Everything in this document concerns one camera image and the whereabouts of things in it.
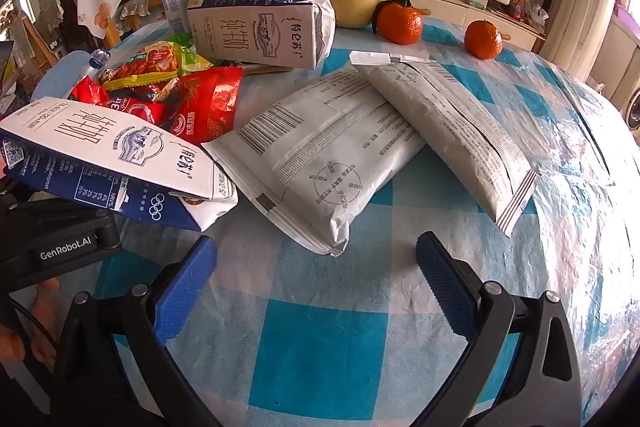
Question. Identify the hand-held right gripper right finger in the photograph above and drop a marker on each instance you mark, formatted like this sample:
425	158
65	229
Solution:
442	287

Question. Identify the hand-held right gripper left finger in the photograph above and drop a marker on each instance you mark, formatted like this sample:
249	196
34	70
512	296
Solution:
186	292

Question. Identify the white blue milk carton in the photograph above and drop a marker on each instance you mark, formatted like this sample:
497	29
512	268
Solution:
250	27
100	152

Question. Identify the grey foil pouch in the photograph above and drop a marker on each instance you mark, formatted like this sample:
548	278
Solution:
320	157
450	122

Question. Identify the red swirl-logo snack packet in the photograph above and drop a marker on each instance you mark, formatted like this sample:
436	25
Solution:
210	102

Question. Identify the yellow green red snack packet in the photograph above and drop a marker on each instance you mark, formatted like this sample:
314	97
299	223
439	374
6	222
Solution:
145	64

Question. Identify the person's left hand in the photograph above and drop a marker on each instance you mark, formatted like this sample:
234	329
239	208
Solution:
42	322

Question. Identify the blue checked tablecloth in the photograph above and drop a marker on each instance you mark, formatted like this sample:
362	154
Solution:
320	337

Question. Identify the blue cushion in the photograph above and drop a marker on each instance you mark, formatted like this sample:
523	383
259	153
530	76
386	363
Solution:
55	77

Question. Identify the small orange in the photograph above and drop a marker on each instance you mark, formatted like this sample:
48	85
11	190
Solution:
482	39

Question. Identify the orange with green leaf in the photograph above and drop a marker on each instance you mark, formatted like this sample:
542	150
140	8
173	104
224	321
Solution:
400	24

